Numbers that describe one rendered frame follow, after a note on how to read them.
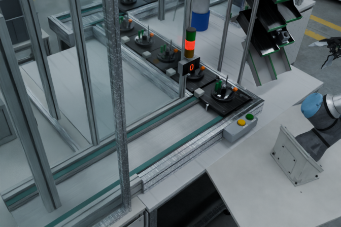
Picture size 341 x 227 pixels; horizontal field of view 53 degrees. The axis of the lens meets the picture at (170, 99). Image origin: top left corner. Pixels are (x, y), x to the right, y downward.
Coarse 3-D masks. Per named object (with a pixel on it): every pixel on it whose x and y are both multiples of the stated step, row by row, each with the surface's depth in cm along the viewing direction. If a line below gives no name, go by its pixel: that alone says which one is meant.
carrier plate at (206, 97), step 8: (224, 80) 211; (208, 88) 205; (200, 96) 199; (208, 96) 199; (248, 96) 200; (216, 104) 194; (224, 104) 194; (232, 104) 194; (240, 104) 195; (224, 112) 189
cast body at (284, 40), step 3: (276, 33) 205; (279, 33) 200; (282, 33) 198; (285, 33) 197; (288, 33) 198; (276, 36) 203; (279, 36) 201; (282, 36) 198; (285, 36) 198; (288, 36) 198; (279, 39) 201; (282, 39) 198; (285, 39) 199; (279, 42) 201; (282, 42) 199; (285, 42) 200
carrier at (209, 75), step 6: (192, 72) 212; (204, 72) 217; (210, 72) 217; (186, 78) 209; (192, 78) 208; (198, 78) 209; (204, 78) 212; (210, 78) 212; (216, 78) 213; (186, 84) 207; (192, 84) 207; (198, 84) 207; (204, 84) 208; (192, 90) 203
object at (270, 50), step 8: (240, 16) 197; (248, 16) 204; (240, 24) 199; (248, 24) 193; (256, 24) 203; (256, 32) 200; (264, 32) 202; (256, 40) 197; (264, 40) 199; (272, 40) 198; (256, 48) 194; (264, 48) 196; (272, 48) 198
